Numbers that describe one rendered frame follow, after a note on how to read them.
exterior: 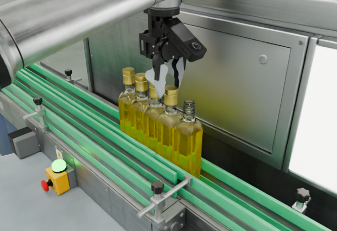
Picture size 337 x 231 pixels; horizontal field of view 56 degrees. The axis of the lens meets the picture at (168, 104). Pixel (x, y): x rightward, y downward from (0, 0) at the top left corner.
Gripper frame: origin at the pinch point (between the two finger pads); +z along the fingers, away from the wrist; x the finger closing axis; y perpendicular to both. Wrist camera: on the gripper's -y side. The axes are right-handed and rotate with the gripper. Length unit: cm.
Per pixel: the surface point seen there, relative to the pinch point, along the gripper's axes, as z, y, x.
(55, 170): 31.6, 31.2, 20.6
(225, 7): -19.2, -5.3, -13.2
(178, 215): 28.2, -11.5, 8.7
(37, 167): 40, 48, 21
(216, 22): -15.5, -3.8, -12.3
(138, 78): -0.3, 11.0, 1.3
